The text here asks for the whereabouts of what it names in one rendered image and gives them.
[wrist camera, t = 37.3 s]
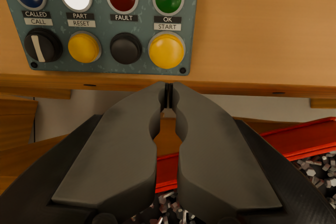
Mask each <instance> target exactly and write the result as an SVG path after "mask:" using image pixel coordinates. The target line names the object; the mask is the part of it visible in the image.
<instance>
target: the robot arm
mask: <svg viewBox="0 0 336 224"><path fill-rule="evenodd" d="M168 97H169V108H170V109H172V110H173V111H174V112H175V114H176V123H175V133H176V134H177V135H178V137H179V138H180V139H181V141H182V144H181V145H180V147H179V155H178V167H177V192H178V201H179V203H180V205H181V206H182V207H183V208H184V209H185V210H187V211H188V212H190V213H191V214H193V215H194V216H196V217H197V218H199V219H200V220H202V221H203V222H205V223H206V224H336V210H335V209H334V208H333V206H332V205H331V204H330V203H329V201H328V200H327V199H326V198H325V197H324V195H323V194H322V193H321V192H320V191H319V190H318V189H317V187H316V186H315V185H314V184H313V183H312V182H311V181H310V180H309V179H308V178H307V177H306V176H305V175H304V174H303V173H302V172H301V171H300V170H299V169H298V168H297V167H296V166H295V165H293V164H292V163H291V162H290V161H289V160H288V159H287V158H285V157H284V156H283V155H282V154H281V153H280V152H279V151H278V150H276V149H275V148H274V147H273V146H272V145H271V144H270V143H268V142H267V141H266V140H265V139H264V138H263V137H262V136H260V135H259V134H258V133H257V132H256V131H255V130H254V129H253V128H251V127H250V126H249V125H248V124H247V123H246V122H245V121H243V120H242V119H234V118H233V117H232V116H231V115H230V114H229V113H227V112H226V111H225V110H224V109H223V108H222V107H220V106H219V105H218V104H216V103H215V102H213V101H212V100H210V99H209V98H207V97H205V96H203V95H202V94H200V93H198V92H196V91H195V90H193V89H191V88H189V87H187V86H186V85H184V84H182V83H180V82H173V83H165V82H163V81H158V82H156V83H154V84H152V85H150V86H148V87H146V88H144V89H142V90H139V91H137V92H135V93H133V94H131V95H129V96H127V97H125V98H124V99H122V100H120V101H119V102H117V103H116V104H115V105H113V106H112V107H111V108H109V109H108V110H107V111H106V112H104V113H103V114H102V115H100V114H94V115H93V116H92V117H90V118H89V119H88V120H87V121H85V122H84V123H83V124H81V125H80V126H79V127H78V128H76V129H75V130H74V131H72V132H71V133H70V134H69V135H67V136H66V137H65V138H64V139H62V140H61V141H60V142H58V143H57V144H56V145H55V146H53V147H52V148H51V149H50V150H48V151H47V152H46V153H44V154H43V155H42V156H41V157H39V158H38V159H37V160H36V161H35V162H33V163H32V164H31V165H30V166H29V167H28V168H27V169H26V170H25V171H23V172H22V173H21V174H20V175H19V176H18V177H17V178H16V179H15V180H14V181H13V182H12V183H11V184H10V185H9V187H8V188H7V189H6V190H5V191H4V192H3V193H2V194H1V195H0V224H123V222H125V221H126V220H128V219H130V218H131V217H133V216H135V215H137V214H138V213H140V212H142V211H144V210H145V209H147V208H148V207H150V206H151V205H152V203H153V202H154V199H155V191H156V181H157V145H156V144H155V142H154V141H153V140H154V138H155V137H156V136H157V135H158V134H159V133H160V121H161V112H162V111H163V110H164V108H166V109H167V103H168Z"/></svg>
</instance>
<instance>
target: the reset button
mask: <svg viewBox="0 0 336 224"><path fill-rule="evenodd" d="M68 50H69V53H70V55H71V56H72V57H73V58H74V59H75V60H77V61H78V62H81V63H90V62H92V61H94V60H95V59H96V57H97V56H98V54H99V46H98V44H97V42H96V40H95V39H94V38H93V37H91V36H90V35H88V34H85V33H79V34H76V35H75V36H73V37H72V38H71V39H70V40H69V42H68Z"/></svg>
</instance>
